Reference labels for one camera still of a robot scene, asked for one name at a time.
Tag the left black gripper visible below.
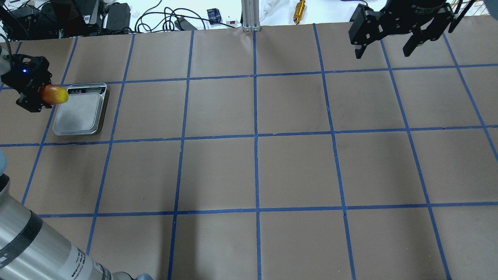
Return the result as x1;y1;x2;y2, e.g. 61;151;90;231
1;54;52;113

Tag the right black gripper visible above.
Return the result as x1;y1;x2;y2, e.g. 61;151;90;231
348;0;467;59

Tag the yellow red mango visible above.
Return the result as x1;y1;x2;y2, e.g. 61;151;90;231
39;84;69;106

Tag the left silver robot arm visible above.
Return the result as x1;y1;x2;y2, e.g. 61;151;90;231
0;43;132;280

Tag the silver digital kitchen scale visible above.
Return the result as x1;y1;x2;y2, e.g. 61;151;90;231
52;83;109;136

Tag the brass cylindrical fitting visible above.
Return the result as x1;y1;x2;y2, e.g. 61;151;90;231
292;0;305;25

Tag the black power adapter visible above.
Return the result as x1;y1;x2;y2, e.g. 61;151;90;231
105;2;131;31

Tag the aluminium frame post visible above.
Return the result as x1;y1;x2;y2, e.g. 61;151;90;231
240;0;261;32

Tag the white red switch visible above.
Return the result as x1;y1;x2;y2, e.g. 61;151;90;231
225;16;239;27

